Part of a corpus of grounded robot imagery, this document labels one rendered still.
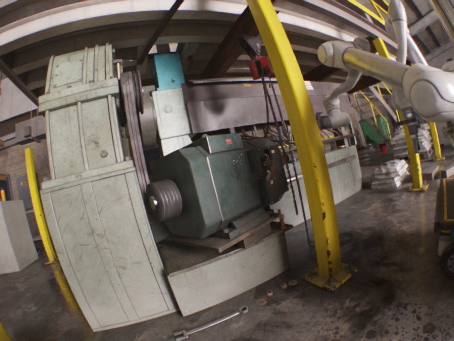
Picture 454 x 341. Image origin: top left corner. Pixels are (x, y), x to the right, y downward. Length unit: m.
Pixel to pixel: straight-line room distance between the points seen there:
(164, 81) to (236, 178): 1.15
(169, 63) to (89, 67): 0.86
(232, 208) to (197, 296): 0.50
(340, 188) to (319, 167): 1.64
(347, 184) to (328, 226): 1.71
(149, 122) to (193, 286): 1.16
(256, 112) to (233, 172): 1.04
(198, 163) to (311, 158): 0.51
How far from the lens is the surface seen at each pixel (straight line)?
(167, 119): 1.77
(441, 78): 0.72
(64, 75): 1.43
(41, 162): 7.26
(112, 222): 1.11
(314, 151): 1.00
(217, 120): 1.83
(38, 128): 4.27
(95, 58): 1.43
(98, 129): 1.21
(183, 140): 1.75
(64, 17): 1.75
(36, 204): 3.50
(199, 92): 1.89
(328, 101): 1.63
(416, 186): 2.60
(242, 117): 1.94
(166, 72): 1.96
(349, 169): 2.81
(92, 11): 1.71
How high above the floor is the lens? 0.70
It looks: level
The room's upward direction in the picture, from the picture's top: 14 degrees counter-clockwise
